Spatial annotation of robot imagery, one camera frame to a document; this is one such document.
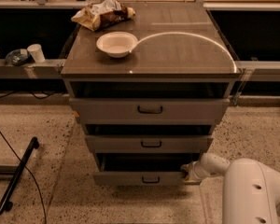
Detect black metal bar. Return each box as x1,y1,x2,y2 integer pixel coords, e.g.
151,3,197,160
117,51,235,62
0,137,39,216

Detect grey metal rail shelf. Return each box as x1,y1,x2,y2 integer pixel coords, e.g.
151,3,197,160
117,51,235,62
0,59,65,79

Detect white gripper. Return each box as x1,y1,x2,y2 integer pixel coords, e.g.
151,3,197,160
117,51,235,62
181,161,209,185

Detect white paper cup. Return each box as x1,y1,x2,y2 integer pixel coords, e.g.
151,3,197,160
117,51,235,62
27,44,45,63

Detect white bowl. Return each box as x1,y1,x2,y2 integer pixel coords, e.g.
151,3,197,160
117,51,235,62
96,32,138,58

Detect black cable on floor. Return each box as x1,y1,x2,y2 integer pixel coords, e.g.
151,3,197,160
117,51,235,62
0,117,48,224

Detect grey bottom drawer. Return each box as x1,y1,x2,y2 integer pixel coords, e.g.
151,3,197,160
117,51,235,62
93,153,200,186

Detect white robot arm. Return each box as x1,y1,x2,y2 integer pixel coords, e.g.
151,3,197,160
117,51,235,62
181,153,280,224

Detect grey drawer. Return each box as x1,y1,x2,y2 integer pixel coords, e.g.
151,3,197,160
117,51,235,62
85,135,213,153
93,153,200,186
70,98,230,125

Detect grey drawer cabinet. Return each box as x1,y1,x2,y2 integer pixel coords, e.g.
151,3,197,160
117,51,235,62
60,2,243,177

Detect grey top drawer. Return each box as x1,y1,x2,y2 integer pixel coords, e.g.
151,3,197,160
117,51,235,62
70,98,230,125

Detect grey middle drawer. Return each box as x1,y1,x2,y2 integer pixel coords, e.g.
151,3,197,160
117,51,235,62
85,135,213,153

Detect dark blue bowl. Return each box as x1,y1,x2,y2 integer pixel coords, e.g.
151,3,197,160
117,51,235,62
6,49,30,66

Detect crumpled chip bag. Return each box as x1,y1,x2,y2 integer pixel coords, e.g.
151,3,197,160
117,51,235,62
71,0,135,32

